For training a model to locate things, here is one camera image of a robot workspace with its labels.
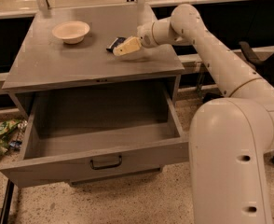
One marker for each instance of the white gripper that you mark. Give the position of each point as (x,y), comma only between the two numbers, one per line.
(146,35)

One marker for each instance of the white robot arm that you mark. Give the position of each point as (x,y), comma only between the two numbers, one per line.
(229,136)

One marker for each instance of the open grey top drawer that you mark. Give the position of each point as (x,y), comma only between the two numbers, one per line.
(69,127)

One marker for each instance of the white paper bowl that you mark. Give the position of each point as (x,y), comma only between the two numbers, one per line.
(71,32)

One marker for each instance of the grey metal cabinet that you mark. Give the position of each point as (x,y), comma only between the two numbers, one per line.
(45,63)

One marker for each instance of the silver snack packet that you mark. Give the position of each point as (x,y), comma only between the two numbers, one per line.
(21,130)

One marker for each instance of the blue snack packet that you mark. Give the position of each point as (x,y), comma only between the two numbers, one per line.
(15,145)

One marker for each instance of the black floor stand leg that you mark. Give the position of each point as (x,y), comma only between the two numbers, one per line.
(7,202)

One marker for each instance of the black drawer handle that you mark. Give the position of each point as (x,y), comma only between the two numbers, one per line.
(104,163)

